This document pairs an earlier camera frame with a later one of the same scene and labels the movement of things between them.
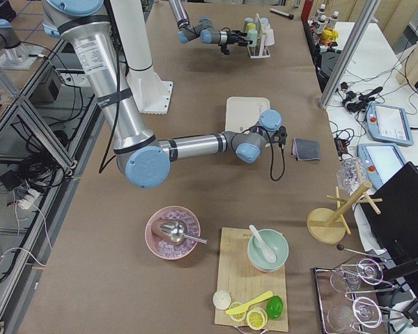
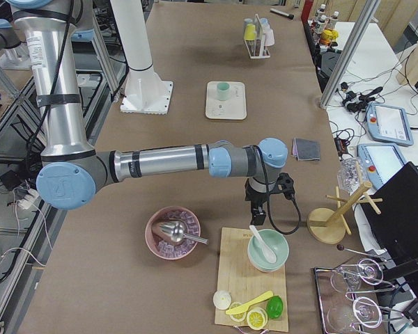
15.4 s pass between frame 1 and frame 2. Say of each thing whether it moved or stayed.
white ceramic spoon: stayed
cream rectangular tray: moved
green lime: stayed
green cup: moved
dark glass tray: stayed
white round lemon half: stayed
